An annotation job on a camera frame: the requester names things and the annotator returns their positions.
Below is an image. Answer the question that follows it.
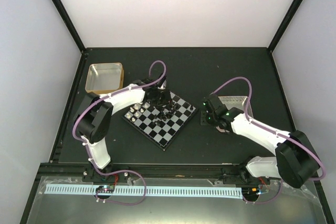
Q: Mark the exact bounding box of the black white chess board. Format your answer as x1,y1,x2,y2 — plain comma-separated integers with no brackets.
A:
123,92,198,151

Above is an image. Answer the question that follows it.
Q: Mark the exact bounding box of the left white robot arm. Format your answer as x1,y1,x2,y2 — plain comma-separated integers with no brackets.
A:
72,77,172,182

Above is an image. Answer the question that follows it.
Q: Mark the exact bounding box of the gold metal tin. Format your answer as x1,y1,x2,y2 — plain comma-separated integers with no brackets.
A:
85,62,124,94

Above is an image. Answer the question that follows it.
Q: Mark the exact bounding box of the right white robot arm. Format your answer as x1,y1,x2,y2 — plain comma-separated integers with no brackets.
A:
203,94,321,188

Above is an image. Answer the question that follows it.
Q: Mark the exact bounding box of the black frame post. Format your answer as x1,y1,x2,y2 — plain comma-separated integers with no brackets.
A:
267,0,303,53
51,0,86,53

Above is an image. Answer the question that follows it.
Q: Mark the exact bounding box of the light blue cable duct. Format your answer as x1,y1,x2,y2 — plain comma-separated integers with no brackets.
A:
44,184,243,199

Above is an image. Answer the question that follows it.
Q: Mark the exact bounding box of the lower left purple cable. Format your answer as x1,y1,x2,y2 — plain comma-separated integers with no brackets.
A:
96,170,148,206

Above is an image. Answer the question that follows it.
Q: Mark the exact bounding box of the right black frame post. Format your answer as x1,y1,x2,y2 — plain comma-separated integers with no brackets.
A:
267,0,303,53

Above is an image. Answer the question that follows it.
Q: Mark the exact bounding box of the left black frame post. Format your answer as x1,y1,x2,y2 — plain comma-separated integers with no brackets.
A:
51,0,86,53

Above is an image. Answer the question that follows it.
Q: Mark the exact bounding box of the small green circuit board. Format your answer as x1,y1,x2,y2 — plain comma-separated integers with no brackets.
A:
97,185,114,194

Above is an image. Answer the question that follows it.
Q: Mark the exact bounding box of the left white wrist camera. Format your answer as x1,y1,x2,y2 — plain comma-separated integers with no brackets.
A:
156,78,167,90

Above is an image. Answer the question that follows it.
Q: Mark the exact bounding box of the pink metal tin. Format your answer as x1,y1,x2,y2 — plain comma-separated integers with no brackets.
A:
216,96,253,133

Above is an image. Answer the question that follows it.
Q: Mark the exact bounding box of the right small circuit board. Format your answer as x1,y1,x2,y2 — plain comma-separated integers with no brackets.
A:
242,187,269,196

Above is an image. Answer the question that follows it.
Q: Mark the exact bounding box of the black front rail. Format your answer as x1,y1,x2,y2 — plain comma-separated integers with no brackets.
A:
37,163,253,184

